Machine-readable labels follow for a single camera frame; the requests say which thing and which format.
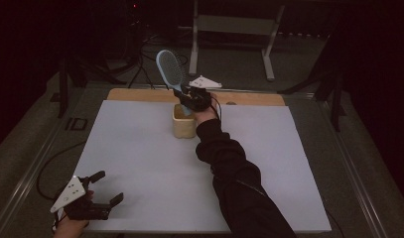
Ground person's left hand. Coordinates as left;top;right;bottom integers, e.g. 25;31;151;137
52;189;95;238

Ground light blue hairbrush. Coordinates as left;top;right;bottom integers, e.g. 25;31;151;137
155;49;195;117

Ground black tripod stand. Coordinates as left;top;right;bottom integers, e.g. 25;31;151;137
56;54;128;119
277;31;347;133

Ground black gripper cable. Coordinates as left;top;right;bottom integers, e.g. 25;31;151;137
210;97;223;121
36;141;88;201

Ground black floor socket box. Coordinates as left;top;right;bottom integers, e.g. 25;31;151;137
65;116;89;132

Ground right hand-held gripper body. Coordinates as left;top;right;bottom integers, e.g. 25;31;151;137
184;74;223;113

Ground person's right hand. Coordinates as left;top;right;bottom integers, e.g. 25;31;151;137
193;93;221;127

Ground beige square cup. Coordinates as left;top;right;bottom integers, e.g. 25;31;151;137
172;103;199;140

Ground grey metal stand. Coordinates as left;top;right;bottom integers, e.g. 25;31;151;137
188;0;286;82

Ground black floor cables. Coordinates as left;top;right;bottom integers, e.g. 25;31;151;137
127;31;191;90

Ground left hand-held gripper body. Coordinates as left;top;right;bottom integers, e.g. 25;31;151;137
50;175;112;221

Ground white table mat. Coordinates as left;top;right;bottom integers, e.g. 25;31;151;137
70;99;333;234

